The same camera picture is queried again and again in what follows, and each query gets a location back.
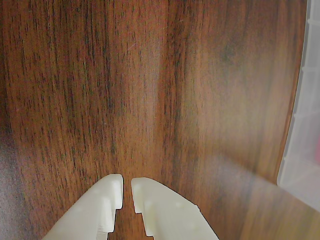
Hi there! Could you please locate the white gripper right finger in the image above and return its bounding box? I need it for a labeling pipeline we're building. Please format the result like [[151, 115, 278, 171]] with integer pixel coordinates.
[[130, 176, 221, 240]]

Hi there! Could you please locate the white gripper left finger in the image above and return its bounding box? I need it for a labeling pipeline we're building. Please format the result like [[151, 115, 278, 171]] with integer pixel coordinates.
[[41, 173, 125, 240]]

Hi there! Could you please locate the clear plastic storage box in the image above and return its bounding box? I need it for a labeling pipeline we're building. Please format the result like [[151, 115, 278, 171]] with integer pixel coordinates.
[[276, 0, 320, 211]]

